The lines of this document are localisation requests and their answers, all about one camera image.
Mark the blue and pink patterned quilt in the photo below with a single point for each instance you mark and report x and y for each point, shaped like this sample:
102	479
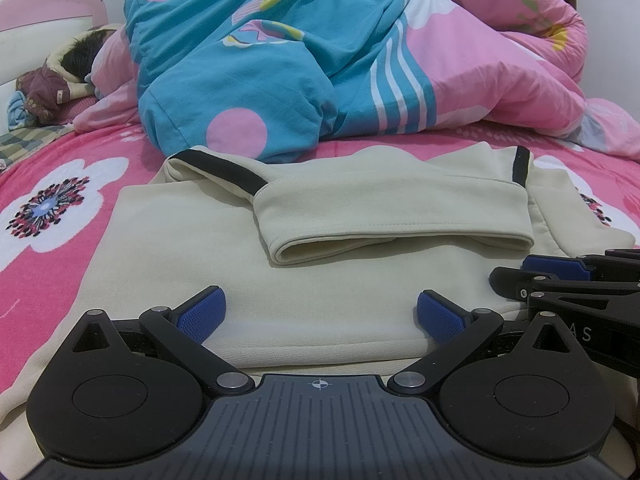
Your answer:
300	60

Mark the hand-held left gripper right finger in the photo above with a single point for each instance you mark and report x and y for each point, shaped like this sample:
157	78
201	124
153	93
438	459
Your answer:
440	315

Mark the blue cloth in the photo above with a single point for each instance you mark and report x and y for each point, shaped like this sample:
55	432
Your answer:
17	110

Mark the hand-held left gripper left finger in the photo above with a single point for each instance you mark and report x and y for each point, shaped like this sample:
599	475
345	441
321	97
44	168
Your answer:
202	312

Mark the cream sweatshirt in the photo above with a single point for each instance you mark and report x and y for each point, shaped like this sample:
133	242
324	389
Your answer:
350	290

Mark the pink bed headboard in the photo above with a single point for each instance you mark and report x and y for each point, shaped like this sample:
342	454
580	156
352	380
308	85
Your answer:
40	25

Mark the pink floral bed sheet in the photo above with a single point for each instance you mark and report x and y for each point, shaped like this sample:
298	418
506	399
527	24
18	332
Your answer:
50	240

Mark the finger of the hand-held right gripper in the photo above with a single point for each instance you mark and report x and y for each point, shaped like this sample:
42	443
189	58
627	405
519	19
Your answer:
555	266
515	280

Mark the checked pillow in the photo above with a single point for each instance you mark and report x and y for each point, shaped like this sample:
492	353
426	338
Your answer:
25	142

